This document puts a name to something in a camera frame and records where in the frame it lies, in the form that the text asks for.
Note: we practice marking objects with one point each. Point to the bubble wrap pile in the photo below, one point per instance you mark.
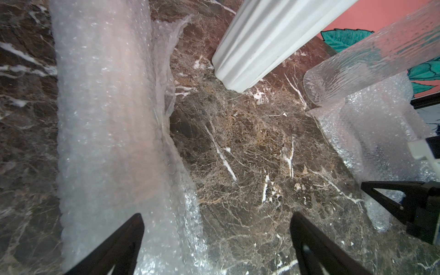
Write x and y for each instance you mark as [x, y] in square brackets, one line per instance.
[371, 129]

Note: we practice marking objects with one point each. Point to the bubble wrap sheet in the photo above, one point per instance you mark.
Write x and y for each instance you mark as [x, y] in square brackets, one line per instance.
[116, 94]

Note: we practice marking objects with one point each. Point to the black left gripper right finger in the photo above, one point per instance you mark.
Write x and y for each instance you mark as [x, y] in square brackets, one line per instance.
[315, 252]

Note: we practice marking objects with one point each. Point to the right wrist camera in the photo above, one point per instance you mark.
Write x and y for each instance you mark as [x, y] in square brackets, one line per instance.
[427, 150]

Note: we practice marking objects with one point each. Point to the clear textured glass vase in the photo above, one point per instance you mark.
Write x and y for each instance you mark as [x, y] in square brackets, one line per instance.
[396, 48]

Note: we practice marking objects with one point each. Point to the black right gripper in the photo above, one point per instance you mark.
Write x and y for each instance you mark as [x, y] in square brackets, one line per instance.
[424, 213]

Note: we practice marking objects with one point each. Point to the tall white ribbed vase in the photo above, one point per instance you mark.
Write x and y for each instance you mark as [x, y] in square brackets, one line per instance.
[265, 33]

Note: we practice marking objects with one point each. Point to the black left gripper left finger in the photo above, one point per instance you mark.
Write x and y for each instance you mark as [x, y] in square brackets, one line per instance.
[118, 254]

